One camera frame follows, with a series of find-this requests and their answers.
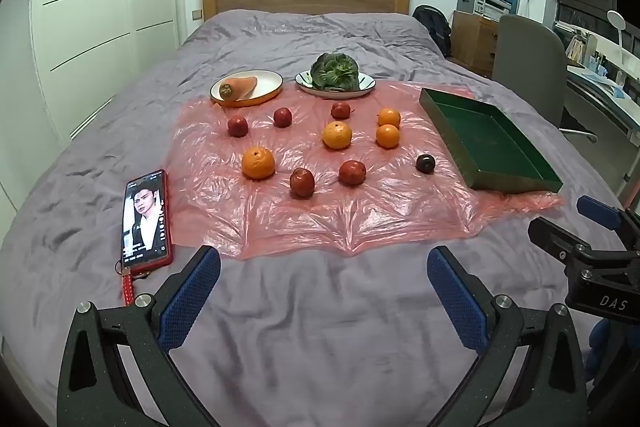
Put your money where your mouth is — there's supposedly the grey chair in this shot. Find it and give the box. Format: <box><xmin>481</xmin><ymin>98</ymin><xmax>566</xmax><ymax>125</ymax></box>
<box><xmin>492</xmin><ymin>14</ymin><xmax>598</xmax><ymax>145</ymax></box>

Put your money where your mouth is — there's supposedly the white desk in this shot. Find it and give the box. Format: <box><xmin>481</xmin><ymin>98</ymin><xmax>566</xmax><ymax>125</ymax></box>
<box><xmin>552</xmin><ymin>19</ymin><xmax>640</xmax><ymax>142</ymax></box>

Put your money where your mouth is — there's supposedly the pink plastic sheet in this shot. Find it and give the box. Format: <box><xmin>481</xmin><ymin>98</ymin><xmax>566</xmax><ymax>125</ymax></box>
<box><xmin>167</xmin><ymin>79</ymin><xmax>568</xmax><ymax>262</ymax></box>

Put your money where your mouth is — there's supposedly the green tray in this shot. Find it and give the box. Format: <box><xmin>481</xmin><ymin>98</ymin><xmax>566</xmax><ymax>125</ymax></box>
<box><xmin>419</xmin><ymin>87</ymin><xmax>564</xmax><ymax>194</ymax></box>

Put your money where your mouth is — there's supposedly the carrot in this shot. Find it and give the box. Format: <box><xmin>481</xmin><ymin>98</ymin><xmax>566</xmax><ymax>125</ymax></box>
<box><xmin>219</xmin><ymin>77</ymin><xmax>258</xmax><ymax>101</ymax></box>

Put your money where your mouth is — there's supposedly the white plate with orange rim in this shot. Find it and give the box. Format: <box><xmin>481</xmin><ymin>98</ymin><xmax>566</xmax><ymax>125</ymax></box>
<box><xmin>210</xmin><ymin>70</ymin><xmax>283</xmax><ymax>108</ymax></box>

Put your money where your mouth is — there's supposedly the wooden nightstand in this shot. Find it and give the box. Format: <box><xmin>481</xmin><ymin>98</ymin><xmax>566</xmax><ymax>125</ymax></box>
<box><xmin>450</xmin><ymin>11</ymin><xmax>501</xmax><ymax>78</ymax></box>

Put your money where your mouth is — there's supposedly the person's right hand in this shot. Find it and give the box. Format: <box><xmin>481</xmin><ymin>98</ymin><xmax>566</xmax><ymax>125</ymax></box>
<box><xmin>585</xmin><ymin>320</ymin><xmax>614</xmax><ymax>381</ymax></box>

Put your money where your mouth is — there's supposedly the striped white plate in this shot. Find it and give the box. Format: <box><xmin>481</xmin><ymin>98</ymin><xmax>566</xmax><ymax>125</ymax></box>
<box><xmin>294</xmin><ymin>71</ymin><xmax>376</xmax><ymax>99</ymax></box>

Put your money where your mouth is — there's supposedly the green leafy vegetable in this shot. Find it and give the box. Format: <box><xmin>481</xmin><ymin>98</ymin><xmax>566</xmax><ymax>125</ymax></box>
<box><xmin>310</xmin><ymin>53</ymin><xmax>360</xmax><ymax>92</ymax></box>

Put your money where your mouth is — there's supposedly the smartphone in red case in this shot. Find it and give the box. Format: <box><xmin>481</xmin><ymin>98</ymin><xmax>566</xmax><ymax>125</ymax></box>
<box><xmin>121</xmin><ymin>169</ymin><xmax>174</xmax><ymax>273</ymax></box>

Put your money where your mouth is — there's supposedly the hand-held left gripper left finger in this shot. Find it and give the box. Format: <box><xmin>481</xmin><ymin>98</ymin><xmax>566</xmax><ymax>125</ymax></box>
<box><xmin>56</xmin><ymin>245</ymin><xmax>236</xmax><ymax>427</ymax></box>

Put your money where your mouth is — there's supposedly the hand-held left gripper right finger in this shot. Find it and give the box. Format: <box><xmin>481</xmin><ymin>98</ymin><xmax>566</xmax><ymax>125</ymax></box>
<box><xmin>426</xmin><ymin>246</ymin><xmax>588</xmax><ymax>427</ymax></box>

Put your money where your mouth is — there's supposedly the white cabinet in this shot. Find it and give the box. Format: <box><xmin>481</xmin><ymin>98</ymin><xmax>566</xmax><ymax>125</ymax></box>
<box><xmin>530</xmin><ymin>0</ymin><xmax>562</xmax><ymax>30</ymax></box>

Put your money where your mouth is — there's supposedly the white desk lamp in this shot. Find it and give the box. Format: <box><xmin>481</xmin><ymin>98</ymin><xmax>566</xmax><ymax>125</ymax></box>
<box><xmin>606</xmin><ymin>9</ymin><xmax>632</xmax><ymax>58</ymax></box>

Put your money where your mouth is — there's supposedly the black backpack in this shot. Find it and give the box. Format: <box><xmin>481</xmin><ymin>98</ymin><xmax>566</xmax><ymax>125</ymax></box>
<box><xmin>411</xmin><ymin>5</ymin><xmax>453</xmax><ymax>58</ymax></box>

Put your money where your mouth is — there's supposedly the white wardrobe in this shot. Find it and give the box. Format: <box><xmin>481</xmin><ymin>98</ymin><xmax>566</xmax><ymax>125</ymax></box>
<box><xmin>0</xmin><ymin>0</ymin><xmax>180</xmax><ymax>212</ymax></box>

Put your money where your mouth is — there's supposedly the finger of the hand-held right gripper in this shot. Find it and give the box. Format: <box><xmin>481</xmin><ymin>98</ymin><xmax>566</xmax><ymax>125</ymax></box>
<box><xmin>528</xmin><ymin>217</ymin><xmax>608</xmax><ymax>278</ymax></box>
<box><xmin>576</xmin><ymin>195</ymin><xmax>640</xmax><ymax>252</ymax></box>

